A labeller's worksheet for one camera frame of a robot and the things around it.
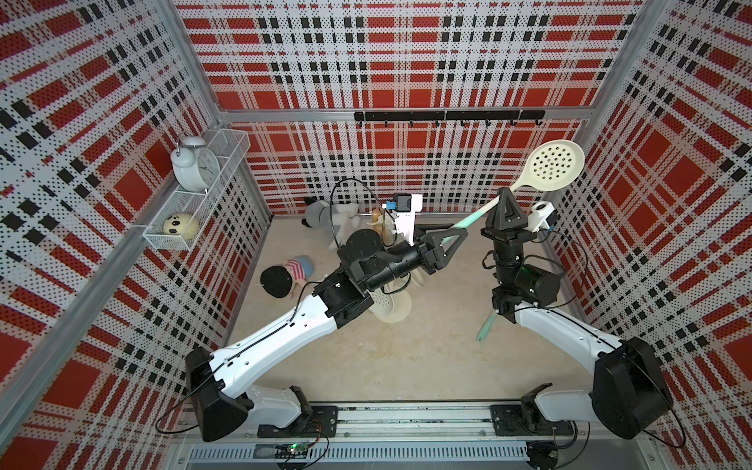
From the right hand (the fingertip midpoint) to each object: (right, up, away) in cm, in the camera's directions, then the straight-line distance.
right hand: (501, 190), depth 54 cm
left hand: (-7, -8, +1) cm, 10 cm away
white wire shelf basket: (-73, +22, +39) cm, 86 cm away
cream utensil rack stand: (-21, -28, +35) cm, 50 cm away
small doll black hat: (-55, -22, +39) cm, 71 cm away
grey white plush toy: (-39, 0, +51) cm, 64 cm away
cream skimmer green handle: (+9, -36, +37) cm, 52 cm away
